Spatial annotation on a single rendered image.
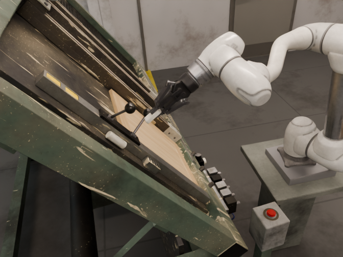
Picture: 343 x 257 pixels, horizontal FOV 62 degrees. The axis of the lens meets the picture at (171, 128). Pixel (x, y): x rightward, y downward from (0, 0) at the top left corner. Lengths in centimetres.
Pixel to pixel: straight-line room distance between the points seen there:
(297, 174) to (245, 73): 100
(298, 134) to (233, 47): 85
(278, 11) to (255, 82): 443
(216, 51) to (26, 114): 63
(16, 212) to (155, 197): 192
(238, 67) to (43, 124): 60
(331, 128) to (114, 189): 111
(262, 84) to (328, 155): 82
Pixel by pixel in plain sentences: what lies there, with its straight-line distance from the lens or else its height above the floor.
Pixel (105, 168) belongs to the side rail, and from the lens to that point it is 82.
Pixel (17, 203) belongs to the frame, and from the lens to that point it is 282.
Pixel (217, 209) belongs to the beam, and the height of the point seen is 91.
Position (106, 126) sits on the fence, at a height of 146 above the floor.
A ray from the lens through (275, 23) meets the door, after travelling 537.
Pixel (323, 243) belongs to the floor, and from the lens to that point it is 258.
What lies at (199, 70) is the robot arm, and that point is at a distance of 103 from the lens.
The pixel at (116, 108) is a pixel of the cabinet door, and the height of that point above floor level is 135.
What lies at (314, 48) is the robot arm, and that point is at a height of 154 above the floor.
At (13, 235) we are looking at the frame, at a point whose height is 18.
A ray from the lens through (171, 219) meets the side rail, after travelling 105.
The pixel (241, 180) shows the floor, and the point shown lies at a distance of 284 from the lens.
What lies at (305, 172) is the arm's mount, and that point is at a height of 81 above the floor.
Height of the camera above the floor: 202
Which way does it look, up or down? 36 degrees down
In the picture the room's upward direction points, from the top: 4 degrees counter-clockwise
